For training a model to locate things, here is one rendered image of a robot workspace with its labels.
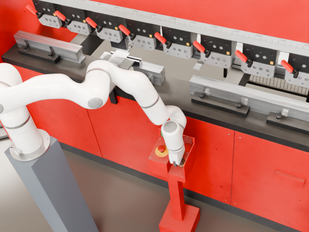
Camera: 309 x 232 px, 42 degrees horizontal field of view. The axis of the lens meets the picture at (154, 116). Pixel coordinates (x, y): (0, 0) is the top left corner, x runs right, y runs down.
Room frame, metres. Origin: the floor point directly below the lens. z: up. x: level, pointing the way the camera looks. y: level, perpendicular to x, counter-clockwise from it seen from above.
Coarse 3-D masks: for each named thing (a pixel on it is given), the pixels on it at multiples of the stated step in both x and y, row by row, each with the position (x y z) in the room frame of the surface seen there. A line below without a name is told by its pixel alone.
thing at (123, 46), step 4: (124, 40) 1.77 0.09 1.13; (112, 44) 1.82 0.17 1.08; (116, 44) 1.81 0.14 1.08; (120, 44) 1.79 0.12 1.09; (124, 44) 1.78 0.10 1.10; (116, 48) 1.82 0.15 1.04; (120, 48) 1.79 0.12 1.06; (124, 48) 1.78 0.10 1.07; (128, 48) 1.79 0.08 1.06; (128, 52) 1.78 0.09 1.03
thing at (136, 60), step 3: (111, 51) 1.86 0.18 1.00; (126, 57) 1.80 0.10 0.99; (129, 57) 1.79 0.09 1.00; (132, 57) 1.78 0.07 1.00; (135, 57) 1.78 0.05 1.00; (132, 60) 1.75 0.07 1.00; (135, 60) 1.75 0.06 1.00; (138, 60) 1.75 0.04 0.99; (141, 60) 1.75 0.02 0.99; (135, 63) 1.74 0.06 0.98; (138, 63) 1.73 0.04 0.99; (141, 63) 1.75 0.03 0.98
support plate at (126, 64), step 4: (108, 56) 1.82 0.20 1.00; (124, 60) 1.76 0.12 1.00; (128, 60) 1.76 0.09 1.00; (120, 64) 1.73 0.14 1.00; (124, 64) 1.73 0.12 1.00; (128, 64) 1.72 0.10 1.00; (124, 68) 1.70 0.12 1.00; (128, 68) 1.69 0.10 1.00; (84, 80) 1.65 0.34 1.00; (112, 84) 1.58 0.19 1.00; (112, 88) 1.55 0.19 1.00
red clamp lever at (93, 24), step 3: (87, 18) 1.81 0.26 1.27; (90, 18) 1.82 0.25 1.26; (87, 21) 1.80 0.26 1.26; (90, 21) 1.80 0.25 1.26; (90, 24) 1.79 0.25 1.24; (93, 24) 1.79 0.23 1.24; (96, 24) 1.79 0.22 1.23; (93, 27) 1.79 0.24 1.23; (96, 27) 1.78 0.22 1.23; (102, 27) 1.79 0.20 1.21; (99, 30) 1.77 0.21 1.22
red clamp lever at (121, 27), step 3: (120, 24) 1.71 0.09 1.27; (120, 27) 1.69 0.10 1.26; (123, 27) 1.69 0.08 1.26; (123, 30) 1.68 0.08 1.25; (126, 30) 1.68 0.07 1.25; (126, 33) 1.67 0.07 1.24; (129, 33) 1.68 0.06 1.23; (132, 36) 1.66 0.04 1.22; (135, 36) 1.67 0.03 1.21; (132, 39) 1.65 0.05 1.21
